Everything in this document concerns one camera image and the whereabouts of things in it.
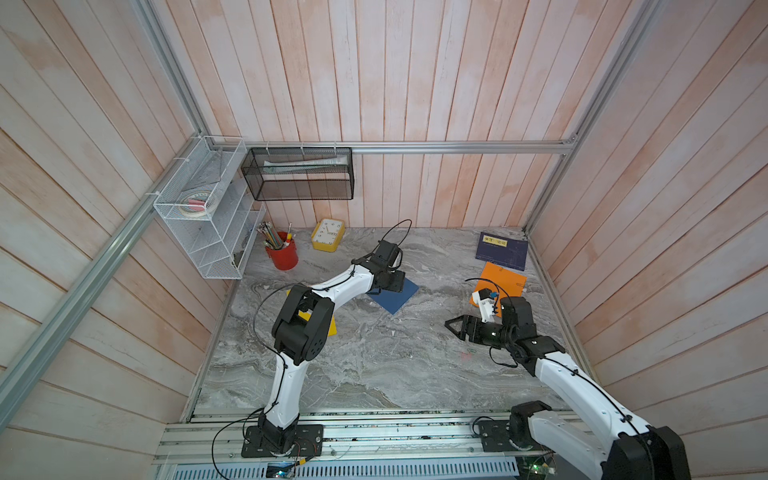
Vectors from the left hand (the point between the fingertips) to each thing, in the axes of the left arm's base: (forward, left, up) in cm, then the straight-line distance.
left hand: (394, 283), depth 98 cm
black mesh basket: (+34, +34, +20) cm, 52 cm away
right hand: (-17, -16, +5) cm, 24 cm away
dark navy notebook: (+19, -43, -4) cm, 47 cm away
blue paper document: (-3, 0, -6) cm, 7 cm away
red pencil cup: (+10, +39, 0) cm, 40 cm away
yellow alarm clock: (+26, +26, -3) cm, 37 cm away
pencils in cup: (+13, +43, +7) cm, 45 cm away
